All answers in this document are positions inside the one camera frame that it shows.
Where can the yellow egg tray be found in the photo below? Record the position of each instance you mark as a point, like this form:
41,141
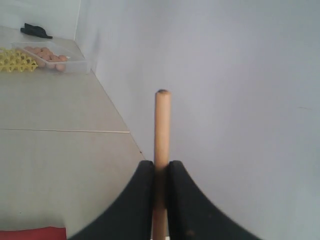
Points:
14,60

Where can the red table cloth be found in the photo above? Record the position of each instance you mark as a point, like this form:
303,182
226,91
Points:
45,233

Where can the clear plastic egg box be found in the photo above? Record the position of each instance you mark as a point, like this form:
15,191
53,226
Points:
50,56

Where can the black cloth on floor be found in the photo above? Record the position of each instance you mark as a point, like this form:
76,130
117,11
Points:
36,31

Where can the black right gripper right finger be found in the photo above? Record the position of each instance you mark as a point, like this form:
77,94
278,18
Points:
191,215

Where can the wooden chopstick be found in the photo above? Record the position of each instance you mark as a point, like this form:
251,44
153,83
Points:
162,119

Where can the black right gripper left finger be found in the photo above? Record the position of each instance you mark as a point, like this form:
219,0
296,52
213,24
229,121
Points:
129,217

